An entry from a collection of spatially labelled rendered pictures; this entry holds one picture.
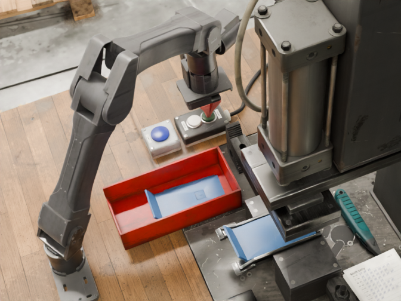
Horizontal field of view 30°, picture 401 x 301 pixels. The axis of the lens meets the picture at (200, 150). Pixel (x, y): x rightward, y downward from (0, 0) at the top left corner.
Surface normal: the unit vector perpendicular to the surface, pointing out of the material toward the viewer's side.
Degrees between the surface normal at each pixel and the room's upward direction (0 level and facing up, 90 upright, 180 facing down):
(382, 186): 90
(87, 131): 54
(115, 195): 90
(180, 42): 85
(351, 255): 0
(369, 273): 2
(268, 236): 0
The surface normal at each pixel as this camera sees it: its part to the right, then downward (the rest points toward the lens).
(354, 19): -0.93, 0.33
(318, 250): -0.07, -0.60
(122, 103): 0.76, 0.48
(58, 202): -0.57, 0.16
